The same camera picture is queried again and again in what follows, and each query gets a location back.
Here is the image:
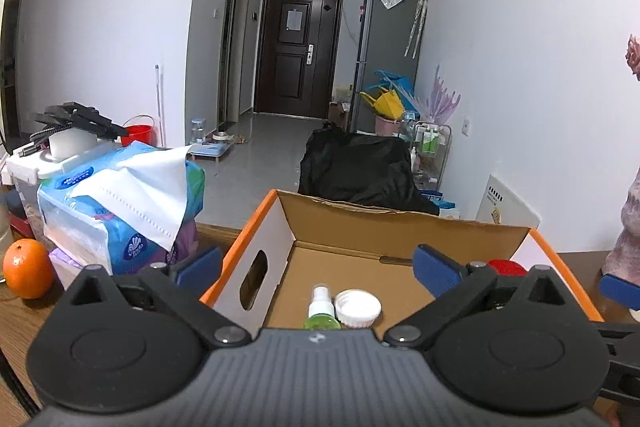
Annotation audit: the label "red white lint brush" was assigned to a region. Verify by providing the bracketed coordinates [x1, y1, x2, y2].
[487, 259, 527, 277]

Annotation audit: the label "white bottle cap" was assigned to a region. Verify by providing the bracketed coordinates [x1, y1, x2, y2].
[334, 289, 382, 329]

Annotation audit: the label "green spray bottle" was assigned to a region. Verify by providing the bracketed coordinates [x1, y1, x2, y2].
[303, 285, 341, 331]

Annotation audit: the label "pink textured vase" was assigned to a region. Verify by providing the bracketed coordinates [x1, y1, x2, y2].
[602, 171, 640, 285]

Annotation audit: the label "blue tissue pack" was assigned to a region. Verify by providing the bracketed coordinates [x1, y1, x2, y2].
[37, 142, 206, 251]

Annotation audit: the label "red cardboard box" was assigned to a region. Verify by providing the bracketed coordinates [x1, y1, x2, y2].
[201, 190, 601, 335]

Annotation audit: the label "white purple tissue pack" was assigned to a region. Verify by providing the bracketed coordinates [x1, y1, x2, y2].
[44, 221, 198, 288]

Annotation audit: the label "black bag on chair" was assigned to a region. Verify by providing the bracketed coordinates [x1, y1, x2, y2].
[298, 121, 439, 216]

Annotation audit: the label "red bucket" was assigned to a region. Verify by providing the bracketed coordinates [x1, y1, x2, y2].
[120, 114, 156, 147]

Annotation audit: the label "orange fruit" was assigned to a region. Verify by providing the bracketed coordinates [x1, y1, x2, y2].
[2, 239, 55, 300]

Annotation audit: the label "blue yellow bags pile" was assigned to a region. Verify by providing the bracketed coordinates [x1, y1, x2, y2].
[359, 69, 416, 120]

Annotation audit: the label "black headset on container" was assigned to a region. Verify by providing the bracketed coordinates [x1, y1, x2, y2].
[29, 102, 129, 143]

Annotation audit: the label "clear food container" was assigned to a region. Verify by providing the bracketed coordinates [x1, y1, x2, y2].
[1, 140, 120, 251]

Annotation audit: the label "clear drinking glass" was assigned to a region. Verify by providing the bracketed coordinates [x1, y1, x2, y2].
[0, 194, 13, 269]

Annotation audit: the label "dried pink roses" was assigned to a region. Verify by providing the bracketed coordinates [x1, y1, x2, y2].
[625, 35, 640, 80]

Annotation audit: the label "grey refrigerator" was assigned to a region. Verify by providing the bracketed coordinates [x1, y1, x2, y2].
[347, 0, 421, 133]

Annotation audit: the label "dark entrance door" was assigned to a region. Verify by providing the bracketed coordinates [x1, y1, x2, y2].
[254, 0, 343, 119]

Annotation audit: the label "wire trolley with bottles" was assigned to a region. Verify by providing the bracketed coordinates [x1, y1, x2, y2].
[398, 112, 452, 191]

